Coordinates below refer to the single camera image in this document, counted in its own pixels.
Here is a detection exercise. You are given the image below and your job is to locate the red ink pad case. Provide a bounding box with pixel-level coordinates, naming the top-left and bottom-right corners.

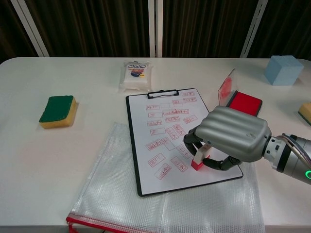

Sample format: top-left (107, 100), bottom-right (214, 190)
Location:
top-left (217, 68), bottom-right (263, 116)

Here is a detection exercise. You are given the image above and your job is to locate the dark pleated curtain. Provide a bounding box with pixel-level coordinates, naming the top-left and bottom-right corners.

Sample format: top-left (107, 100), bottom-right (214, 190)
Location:
top-left (0, 0), bottom-right (311, 64)

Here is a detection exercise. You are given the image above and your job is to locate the green yellow scouring sponge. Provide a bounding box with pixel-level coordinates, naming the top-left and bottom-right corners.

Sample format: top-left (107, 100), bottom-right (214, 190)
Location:
top-left (38, 95), bottom-right (80, 129)

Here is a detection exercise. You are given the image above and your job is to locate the black clipboard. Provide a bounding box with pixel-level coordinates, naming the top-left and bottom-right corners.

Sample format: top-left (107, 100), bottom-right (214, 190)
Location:
top-left (125, 88), bottom-right (244, 198)

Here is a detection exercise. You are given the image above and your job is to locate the white rubber stamp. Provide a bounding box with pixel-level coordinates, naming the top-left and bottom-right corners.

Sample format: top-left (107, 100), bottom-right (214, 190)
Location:
top-left (190, 143), bottom-right (212, 171)

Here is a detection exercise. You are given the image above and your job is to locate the clear mesh zipper pouch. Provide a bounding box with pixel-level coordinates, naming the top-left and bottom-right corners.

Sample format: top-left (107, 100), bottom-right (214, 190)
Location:
top-left (66, 121), bottom-right (266, 233)

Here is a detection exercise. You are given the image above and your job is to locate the yellow sponge with square hole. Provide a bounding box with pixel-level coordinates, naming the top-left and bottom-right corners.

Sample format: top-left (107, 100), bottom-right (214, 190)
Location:
top-left (298, 102), bottom-right (311, 127)

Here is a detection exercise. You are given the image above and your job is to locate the light blue foam cube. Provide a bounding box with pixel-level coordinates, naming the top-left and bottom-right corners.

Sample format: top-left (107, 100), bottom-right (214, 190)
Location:
top-left (264, 55), bottom-right (305, 86)

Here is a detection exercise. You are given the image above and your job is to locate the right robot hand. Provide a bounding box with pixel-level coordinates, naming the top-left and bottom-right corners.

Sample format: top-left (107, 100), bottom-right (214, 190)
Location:
top-left (183, 105), bottom-right (272, 172)

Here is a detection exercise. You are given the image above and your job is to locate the packaged white sponge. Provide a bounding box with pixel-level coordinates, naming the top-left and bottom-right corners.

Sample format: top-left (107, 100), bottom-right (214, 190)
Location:
top-left (118, 60), bottom-right (155, 93)

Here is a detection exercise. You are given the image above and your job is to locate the white frame post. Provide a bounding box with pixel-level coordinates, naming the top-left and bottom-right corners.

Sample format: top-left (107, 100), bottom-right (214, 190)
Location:
top-left (148, 0), bottom-right (164, 58)
top-left (239, 0), bottom-right (269, 59)
top-left (10, 0), bottom-right (51, 58)

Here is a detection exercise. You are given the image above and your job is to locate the white stamped paper sheet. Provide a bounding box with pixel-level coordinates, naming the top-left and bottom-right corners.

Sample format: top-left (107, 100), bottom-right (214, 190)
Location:
top-left (128, 90), bottom-right (241, 195)

